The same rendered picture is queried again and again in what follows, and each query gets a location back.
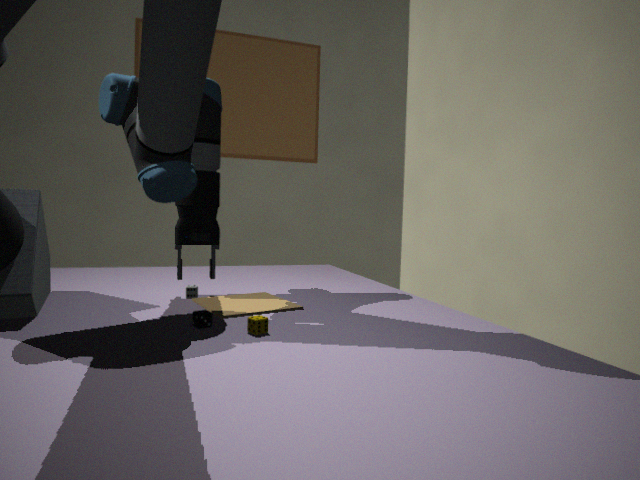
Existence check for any tan flat mat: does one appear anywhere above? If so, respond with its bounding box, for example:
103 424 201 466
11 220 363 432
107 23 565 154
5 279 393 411
192 292 303 319

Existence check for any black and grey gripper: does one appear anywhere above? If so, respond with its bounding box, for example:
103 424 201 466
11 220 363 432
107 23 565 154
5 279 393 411
175 142 220 280

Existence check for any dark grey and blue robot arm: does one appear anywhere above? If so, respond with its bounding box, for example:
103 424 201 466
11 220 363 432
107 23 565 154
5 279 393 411
0 0 222 271

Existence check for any yellow die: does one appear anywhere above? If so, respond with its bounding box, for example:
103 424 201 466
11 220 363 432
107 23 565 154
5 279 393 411
248 315 268 335

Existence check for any white die with black pips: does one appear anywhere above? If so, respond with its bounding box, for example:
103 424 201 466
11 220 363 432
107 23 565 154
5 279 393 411
186 285 198 298

